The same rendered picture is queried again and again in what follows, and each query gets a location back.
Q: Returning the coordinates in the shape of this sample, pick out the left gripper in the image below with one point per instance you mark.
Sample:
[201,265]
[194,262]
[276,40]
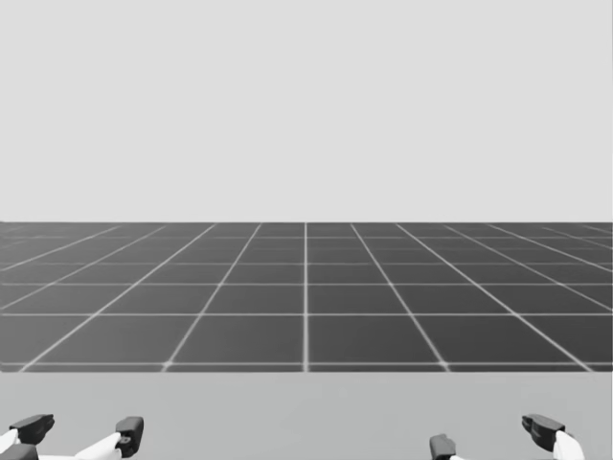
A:
[19,453]

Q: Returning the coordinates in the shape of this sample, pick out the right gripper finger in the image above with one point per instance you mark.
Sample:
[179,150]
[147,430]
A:
[441,446]
[543,429]

